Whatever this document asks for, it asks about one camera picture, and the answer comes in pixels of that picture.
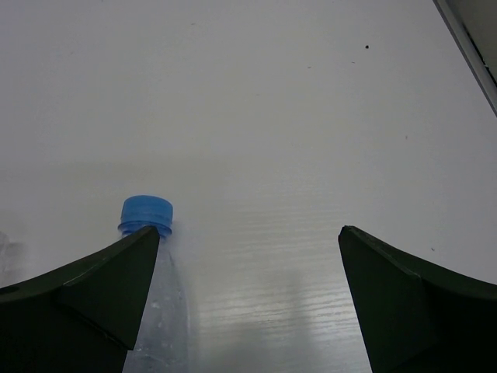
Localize blue label bottle blue cap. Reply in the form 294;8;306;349
118;195;189;372

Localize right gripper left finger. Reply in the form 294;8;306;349
1;227;160;372

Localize right aluminium frame rail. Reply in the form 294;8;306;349
434;1;496;111

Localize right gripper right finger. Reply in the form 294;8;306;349
338;226;496;372

